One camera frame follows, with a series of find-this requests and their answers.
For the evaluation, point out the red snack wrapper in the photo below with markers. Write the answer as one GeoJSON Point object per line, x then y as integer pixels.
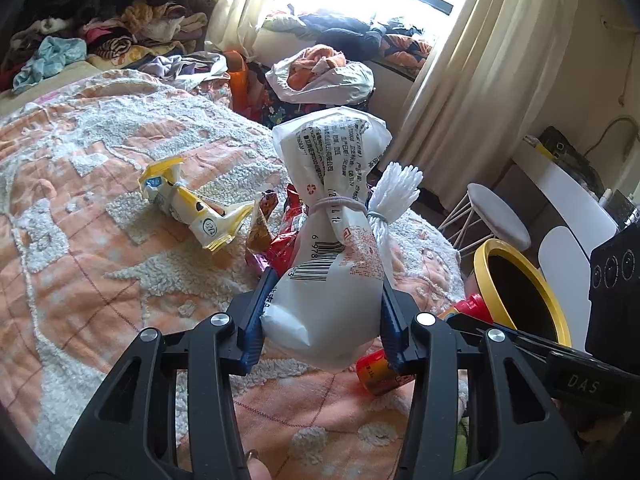
{"type": "Point", "coordinates": [287, 245]}

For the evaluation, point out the white desk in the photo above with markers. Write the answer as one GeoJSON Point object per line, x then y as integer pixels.
{"type": "Point", "coordinates": [565, 195]}

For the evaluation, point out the light blue garment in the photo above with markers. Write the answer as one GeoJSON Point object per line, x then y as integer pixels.
{"type": "Point", "coordinates": [50, 55]}

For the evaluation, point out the pile of clothes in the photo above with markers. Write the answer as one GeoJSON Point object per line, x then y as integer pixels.
{"type": "Point", "coordinates": [150, 15]}

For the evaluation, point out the orange bag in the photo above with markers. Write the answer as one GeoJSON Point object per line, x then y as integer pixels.
{"type": "Point", "coordinates": [237, 85]}

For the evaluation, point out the white chair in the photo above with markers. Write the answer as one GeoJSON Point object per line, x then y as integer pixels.
{"type": "Point", "coordinates": [565, 260]}

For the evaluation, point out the person's left hand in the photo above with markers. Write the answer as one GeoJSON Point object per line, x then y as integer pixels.
{"type": "Point", "coordinates": [260, 472]}

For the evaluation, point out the dinosaur print laundry bag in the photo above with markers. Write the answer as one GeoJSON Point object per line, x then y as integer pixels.
{"type": "Point", "coordinates": [272, 107]}

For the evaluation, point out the yellow rimmed black bin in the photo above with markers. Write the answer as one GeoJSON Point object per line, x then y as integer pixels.
{"type": "Point", "coordinates": [520, 290]}

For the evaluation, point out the black device on desk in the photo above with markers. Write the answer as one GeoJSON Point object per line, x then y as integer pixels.
{"type": "Point", "coordinates": [570, 157]}

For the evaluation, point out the white plastic bag of clothes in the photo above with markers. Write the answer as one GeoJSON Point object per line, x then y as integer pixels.
{"type": "Point", "coordinates": [345, 80]}

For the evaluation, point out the wide cream curtain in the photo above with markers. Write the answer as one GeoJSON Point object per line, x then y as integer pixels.
{"type": "Point", "coordinates": [475, 85]}

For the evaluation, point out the clothes on window sill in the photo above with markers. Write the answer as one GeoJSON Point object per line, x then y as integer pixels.
{"type": "Point", "coordinates": [350, 35]}

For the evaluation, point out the red drink bottle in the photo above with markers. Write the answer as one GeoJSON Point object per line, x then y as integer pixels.
{"type": "Point", "coordinates": [377, 372]}

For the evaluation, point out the crushed yellow white carton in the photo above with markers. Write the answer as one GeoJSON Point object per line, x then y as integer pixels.
{"type": "Point", "coordinates": [190, 207]}

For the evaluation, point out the narrow cream curtain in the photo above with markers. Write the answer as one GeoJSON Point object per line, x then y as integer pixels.
{"type": "Point", "coordinates": [240, 5]}

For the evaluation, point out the orange white tufted blanket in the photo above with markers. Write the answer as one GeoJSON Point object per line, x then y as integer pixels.
{"type": "Point", "coordinates": [100, 285]}

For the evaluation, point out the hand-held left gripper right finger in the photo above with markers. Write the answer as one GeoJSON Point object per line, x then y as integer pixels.
{"type": "Point", "coordinates": [392, 330]}

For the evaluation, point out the orange snack wrapper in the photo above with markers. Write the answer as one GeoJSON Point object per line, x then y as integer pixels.
{"type": "Point", "coordinates": [260, 230]}

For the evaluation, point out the white round stool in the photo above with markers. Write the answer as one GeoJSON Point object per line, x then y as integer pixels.
{"type": "Point", "coordinates": [500, 215]}

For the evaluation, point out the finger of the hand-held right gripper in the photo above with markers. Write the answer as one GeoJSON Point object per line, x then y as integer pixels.
{"type": "Point", "coordinates": [532, 347]}

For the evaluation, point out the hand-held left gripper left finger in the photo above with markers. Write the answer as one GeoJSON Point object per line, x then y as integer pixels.
{"type": "Point", "coordinates": [252, 330]}

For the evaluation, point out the pink patterned pillow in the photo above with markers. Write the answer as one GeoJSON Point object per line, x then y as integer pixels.
{"type": "Point", "coordinates": [217, 91]}

